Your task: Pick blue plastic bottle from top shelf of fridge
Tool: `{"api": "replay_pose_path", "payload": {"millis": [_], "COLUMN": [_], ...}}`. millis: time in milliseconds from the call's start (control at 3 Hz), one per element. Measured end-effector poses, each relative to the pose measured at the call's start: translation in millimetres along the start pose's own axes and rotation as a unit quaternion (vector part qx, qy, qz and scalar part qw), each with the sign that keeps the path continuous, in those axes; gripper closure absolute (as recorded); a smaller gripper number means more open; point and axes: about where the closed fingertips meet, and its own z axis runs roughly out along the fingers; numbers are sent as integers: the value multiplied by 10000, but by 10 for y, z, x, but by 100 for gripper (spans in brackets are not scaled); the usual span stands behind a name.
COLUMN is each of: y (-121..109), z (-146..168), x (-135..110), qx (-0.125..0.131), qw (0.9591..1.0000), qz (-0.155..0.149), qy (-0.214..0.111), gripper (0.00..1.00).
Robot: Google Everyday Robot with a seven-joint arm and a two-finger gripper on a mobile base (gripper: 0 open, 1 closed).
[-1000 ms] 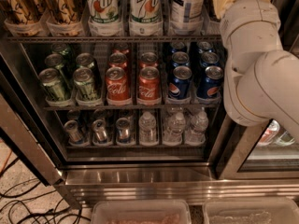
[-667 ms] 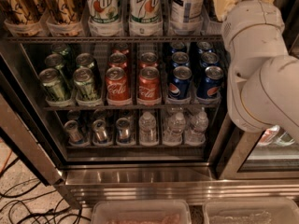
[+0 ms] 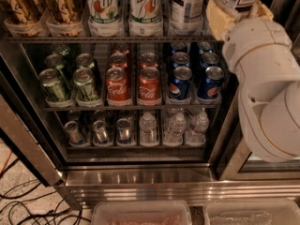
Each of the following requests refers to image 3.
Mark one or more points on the middle left Coca-Cola can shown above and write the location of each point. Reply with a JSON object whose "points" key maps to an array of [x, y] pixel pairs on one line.
{"points": [[118, 60]]}

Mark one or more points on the water bottle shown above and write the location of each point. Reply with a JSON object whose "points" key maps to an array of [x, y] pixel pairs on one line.
{"points": [[173, 134], [148, 129], [196, 129]]}

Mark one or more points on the pepsi can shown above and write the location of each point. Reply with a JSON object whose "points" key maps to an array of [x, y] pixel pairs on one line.
{"points": [[180, 59], [211, 81], [210, 59], [180, 82]]}

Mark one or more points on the front left Coca-Cola can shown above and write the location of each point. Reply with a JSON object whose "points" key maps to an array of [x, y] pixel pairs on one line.
{"points": [[117, 84]]}

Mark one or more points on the gold tall can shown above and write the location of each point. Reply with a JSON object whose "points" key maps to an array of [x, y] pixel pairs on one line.
{"points": [[65, 11], [20, 11]]}

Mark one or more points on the right 7up bottle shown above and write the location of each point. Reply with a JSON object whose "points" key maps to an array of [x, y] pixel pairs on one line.
{"points": [[144, 11]]}

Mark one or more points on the front left Pepsi can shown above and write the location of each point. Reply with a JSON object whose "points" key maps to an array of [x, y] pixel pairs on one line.
{"points": [[180, 82]]}

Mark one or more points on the right clear plastic bin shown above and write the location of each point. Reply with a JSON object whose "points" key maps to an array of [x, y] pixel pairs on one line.
{"points": [[252, 212]]}

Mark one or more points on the top wire shelf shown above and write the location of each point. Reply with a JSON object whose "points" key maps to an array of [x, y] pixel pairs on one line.
{"points": [[49, 40]]}

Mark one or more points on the middle right Coca-Cola can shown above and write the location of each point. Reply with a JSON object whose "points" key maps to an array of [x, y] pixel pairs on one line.
{"points": [[148, 59]]}

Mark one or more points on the front right Pepsi can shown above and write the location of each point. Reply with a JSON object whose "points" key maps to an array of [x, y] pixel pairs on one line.
{"points": [[211, 81]]}

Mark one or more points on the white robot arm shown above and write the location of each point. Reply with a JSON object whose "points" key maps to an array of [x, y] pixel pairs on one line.
{"points": [[270, 118]]}

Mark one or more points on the clear plastic bin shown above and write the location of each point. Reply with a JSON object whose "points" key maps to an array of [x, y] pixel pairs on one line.
{"points": [[252, 212], [142, 213]]}

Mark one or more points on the left silver blue can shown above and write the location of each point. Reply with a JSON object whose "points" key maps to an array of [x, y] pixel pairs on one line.
{"points": [[73, 131]]}

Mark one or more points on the middle left Pepsi can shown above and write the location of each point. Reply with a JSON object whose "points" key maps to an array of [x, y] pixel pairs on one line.
{"points": [[180, 59]]}

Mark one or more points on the silver blue can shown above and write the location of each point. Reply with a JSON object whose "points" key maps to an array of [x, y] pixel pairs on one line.
{"points": [[123, 130], [100, 131], [73, 131]]}

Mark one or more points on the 7up bottle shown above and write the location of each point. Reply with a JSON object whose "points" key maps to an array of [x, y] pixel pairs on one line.
{"points": [[103, 11], [144, 11]]}

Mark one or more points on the wire shelf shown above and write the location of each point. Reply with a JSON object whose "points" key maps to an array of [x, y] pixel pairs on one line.
{"points": [[130, 107], [49, 40]]}

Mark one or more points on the left gold tall can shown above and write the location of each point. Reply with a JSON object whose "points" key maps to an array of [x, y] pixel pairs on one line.
{"points": [[20, 11]]}

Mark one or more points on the left 7up bottle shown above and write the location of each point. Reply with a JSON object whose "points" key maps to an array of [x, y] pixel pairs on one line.
{"points": [[103, 11]]}

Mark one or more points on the green can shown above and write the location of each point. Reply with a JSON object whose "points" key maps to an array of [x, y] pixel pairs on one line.
{"points": [[53, 85], [85, 83], [86, 60], [57, 61]]}

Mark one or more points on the open fridge door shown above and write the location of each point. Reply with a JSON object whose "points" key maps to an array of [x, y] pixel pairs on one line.
{"points": [[17, 135]]}

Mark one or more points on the coca-cola can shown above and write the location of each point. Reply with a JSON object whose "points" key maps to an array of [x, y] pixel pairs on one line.
{"points": [[117, 84], [148, 59], [118, 60], [149, 83]]}

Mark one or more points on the left clear plastic bin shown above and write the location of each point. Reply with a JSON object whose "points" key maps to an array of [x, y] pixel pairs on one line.
{"points": [[142, 213]]}

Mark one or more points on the middle wire shelf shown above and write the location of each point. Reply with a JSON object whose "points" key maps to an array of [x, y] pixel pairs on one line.
{"points": [[130, 107]]}

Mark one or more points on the front right Coca-Cola can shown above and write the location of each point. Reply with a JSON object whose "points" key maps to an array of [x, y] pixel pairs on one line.
{"points": [[149, 83]]}

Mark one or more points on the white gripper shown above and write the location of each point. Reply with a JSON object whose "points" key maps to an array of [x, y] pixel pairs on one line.
{"points": [[257, 38]]}

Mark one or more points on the middle left green can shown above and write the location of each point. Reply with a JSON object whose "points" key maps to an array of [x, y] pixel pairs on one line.
{"points": [[57, 61]]}

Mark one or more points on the front left green can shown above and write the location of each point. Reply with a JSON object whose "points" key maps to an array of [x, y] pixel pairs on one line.
{"points": [[53, 85]]}

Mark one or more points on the left water bottle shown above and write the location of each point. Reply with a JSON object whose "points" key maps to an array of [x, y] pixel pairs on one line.
{"points": [[148, 129]]}

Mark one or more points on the right water bottle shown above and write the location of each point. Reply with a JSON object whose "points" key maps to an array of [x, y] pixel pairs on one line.
{"points": [[196, 129]]}

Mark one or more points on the middle water bottle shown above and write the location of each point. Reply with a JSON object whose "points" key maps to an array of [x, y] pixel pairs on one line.
{"points": [[173, 134]]}

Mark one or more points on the middle right Pepsi can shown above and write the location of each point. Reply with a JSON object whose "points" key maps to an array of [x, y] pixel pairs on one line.
{"points": [[210, 59]]}

